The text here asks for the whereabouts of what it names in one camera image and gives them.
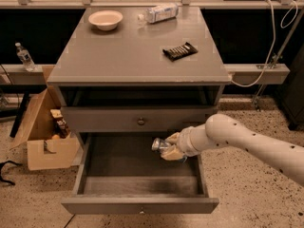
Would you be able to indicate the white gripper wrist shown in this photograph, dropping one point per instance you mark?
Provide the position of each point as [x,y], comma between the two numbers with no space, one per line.
[184,142]

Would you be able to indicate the crushed silver blue redbull can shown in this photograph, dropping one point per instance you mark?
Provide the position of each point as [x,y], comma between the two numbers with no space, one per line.
[160,145]

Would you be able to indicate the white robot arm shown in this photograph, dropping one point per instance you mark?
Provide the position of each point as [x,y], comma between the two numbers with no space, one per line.
[221,130]

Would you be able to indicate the open grey bottom drawer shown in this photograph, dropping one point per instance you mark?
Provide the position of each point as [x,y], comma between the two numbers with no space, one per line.
[120,174]

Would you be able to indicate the grey wooden drawer cabinet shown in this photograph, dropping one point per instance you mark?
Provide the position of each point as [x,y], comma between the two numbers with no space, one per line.
[126,66]

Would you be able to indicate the closed grey middle drawer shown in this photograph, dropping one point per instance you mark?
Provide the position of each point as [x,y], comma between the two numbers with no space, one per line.
[134,119]

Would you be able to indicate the black snack bar wrapper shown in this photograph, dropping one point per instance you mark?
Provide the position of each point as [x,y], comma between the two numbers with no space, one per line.
[176,53]

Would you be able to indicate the snack items in box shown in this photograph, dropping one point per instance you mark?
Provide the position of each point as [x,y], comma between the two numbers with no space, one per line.
[61,124]

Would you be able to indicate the open cardboard box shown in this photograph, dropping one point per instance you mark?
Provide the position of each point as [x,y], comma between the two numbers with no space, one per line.
[45,148]

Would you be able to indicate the clear plastic water bottle lying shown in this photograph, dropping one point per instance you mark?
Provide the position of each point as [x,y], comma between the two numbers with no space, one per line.
[159,13]

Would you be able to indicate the white paper bowl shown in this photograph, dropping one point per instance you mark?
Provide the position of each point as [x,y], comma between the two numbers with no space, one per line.
[105,20]

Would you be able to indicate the small upright water bottle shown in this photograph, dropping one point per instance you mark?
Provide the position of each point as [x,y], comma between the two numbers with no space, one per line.
[25,58]

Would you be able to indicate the grey metal rail ledge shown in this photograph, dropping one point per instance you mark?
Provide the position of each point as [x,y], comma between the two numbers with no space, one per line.
[243,74]

